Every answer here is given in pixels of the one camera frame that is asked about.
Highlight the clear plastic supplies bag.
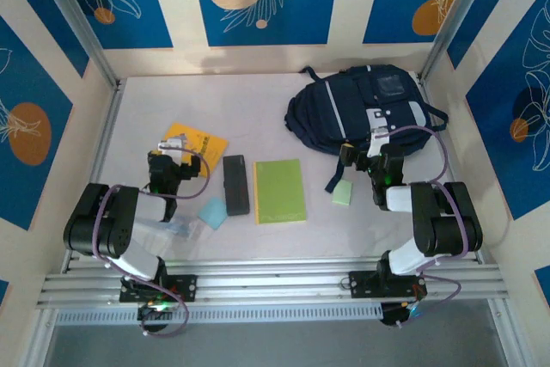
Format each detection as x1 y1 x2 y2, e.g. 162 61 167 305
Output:
132 211 214 256

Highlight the aluminium mounting rail beam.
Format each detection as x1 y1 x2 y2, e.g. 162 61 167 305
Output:
36 257 510 310

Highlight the aluminium table side rail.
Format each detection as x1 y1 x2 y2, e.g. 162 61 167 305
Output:
417 74 485 265
63 77 126 273

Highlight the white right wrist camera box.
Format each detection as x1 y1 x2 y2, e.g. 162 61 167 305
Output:
367 125 390 158

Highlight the black controller board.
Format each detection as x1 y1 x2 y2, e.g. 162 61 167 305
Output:
137 302 173 323
380 302 425 327

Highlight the black pencil case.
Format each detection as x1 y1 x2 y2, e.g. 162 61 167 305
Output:
222 154 251 217

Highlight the yellow book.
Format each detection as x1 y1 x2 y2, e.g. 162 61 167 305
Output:
164 121 229 179

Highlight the blue sticky note pad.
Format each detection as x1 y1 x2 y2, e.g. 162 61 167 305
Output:
197 196 229 230

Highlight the grey slotted cable duct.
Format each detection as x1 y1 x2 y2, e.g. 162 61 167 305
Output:
55 302 383 327

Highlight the green sticky note pad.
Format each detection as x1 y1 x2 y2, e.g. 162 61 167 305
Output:
332 180 354 206

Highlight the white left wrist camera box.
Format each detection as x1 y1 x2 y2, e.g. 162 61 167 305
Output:
156 135 191 154

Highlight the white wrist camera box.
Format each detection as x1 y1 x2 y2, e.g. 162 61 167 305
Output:
156 135 191 154
367 125 390 158

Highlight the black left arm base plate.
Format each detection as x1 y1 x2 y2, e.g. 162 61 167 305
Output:
119 274 198 303

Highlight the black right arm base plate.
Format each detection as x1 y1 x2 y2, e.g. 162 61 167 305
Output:
348 269 429 299

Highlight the aluminium frame post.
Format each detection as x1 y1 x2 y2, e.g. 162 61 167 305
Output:
419 0 504 84
32 0 119 89

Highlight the green notebook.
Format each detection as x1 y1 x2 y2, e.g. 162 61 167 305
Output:
253 158 309 226

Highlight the navy blue backpack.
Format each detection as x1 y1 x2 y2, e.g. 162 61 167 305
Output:
284 64 449 194

